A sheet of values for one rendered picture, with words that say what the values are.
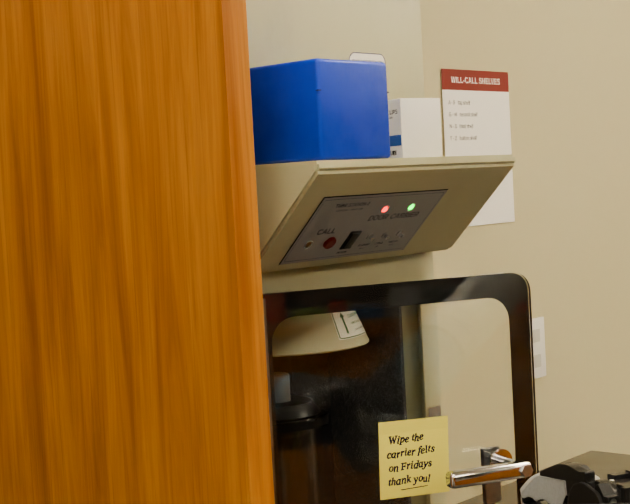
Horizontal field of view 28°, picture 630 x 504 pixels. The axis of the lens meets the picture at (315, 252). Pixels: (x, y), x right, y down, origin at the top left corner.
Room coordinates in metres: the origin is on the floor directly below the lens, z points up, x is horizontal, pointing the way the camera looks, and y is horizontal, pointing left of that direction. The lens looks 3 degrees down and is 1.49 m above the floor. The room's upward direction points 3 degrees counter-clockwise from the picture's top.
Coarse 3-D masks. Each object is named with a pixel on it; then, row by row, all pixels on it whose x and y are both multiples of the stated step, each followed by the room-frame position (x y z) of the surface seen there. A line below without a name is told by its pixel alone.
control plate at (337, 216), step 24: (408, 192) 1.22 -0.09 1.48; (432, 192) 1.25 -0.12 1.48; (312, 216) 1.14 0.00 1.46; (336, 216) 1.17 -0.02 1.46; (360, 216) 1.19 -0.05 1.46; (384, 216) 1.23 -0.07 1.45; (408, 216) 1.26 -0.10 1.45; (312, 240) 1.17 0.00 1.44; (336, 240) 1.20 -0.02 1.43; (360, 240) 1.23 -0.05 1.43; (384, 240) 1.26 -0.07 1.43; (408, 240) 1.30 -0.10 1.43
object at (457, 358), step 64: (320, 320) 1.19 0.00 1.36; (384, 320) 1.21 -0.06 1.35; (448, 320) 1.24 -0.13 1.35; (512, 320) 1.27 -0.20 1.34; (320, 384) 1.19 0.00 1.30; (384, 384) 1.21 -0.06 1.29; (448, 384) 1.24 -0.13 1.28; (512, 384) 1.26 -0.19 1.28; (320, 448) 1.18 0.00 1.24; (448, 448) 1.24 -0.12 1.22; (512, 448) 1.26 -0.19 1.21
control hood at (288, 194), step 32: (320, 160) 1.10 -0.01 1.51; (352, 160) 1.13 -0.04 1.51; (384, 160) 1.16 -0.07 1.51; (416, 160) 1.20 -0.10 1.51; (448, 160) 1.23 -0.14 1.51; (480, 160) 1.28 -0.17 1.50; (512, 160) 1.32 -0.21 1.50; (288, 192) 1.11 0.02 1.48; (320, 192) 1.12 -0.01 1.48; (352, 192) 1.15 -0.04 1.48; (384, 192) 1.19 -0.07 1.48; (448, 192) 1.28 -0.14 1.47; (480, 192) 1.32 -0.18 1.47; (288, 224) 1.12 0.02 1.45; (448, 224) 1.33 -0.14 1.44; (352, 256) 1.25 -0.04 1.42; (384, 256) 1.30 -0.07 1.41
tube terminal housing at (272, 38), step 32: (256, 0) 1.21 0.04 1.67; (288, 0) 1.24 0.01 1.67; (320, 0) 1.28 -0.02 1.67; (352, 0) 1.31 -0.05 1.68; (384, 0) 1.35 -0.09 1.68; (416, 0) 1.40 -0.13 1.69; (256, 32) 1.20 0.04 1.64; (288, 32) 1.24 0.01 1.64; (320, 32) 1.27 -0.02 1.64; (352, 32) 1.31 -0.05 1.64; (384, 32) 1.35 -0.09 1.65; (416, 32) 1.39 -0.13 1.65; (256, 64) 1.20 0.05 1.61; (416, 64) 1.39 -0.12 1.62; (416, 96) 1.39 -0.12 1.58; (416, 256) 1.38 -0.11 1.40; (288, 288) 1.22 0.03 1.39; (320, 288) 1.26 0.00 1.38
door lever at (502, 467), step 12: (492, 456) 1.25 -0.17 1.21; (504, 456) 1.25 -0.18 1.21; (468, 468) 1.20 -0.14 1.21; (480, 468) 1.20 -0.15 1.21; (492, 468) 1.20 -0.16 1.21; (504, 468) 1.20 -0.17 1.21; (516, 468) 1.21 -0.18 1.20; (528, 468) 1.21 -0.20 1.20; (456, 480) 1.18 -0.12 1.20; (468, 480) 1.19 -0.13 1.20; (480, 480) 1.19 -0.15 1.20; (492, 480) 1.20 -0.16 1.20; (504, 480) 1.20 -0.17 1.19
